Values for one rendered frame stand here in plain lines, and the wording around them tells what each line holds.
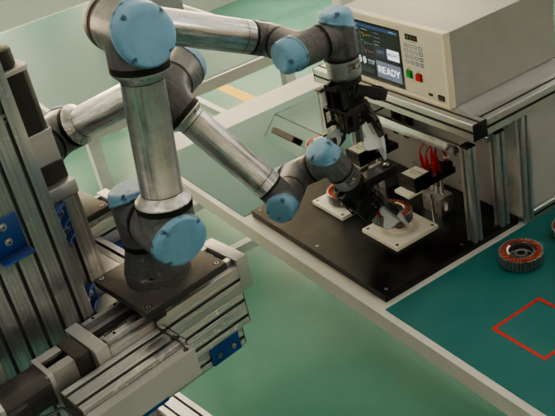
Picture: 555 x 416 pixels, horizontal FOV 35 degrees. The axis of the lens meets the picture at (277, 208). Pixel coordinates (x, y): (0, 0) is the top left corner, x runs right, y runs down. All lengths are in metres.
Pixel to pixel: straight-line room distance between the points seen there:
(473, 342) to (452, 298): 0.17
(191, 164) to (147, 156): 1.40
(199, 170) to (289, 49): 1.28
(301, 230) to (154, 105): 0.97
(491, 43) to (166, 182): 0.99
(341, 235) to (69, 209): 0.81
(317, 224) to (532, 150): 0.63
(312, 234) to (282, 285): 1.19
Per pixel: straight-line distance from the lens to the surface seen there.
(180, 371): 1.89
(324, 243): 2.44
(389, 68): 2.41
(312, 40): 1.84
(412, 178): 2.38
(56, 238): 1.98
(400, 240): 2.38
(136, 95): 1.65
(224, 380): 3.27
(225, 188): 2.87
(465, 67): 2.27
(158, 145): 1.68
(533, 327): 2.11
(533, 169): 2.43
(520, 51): 2.41
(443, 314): 2.16
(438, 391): 3.06
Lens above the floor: 2.09
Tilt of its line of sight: 30 degrees down
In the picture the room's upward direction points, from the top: 13 degrees counter-clockwise
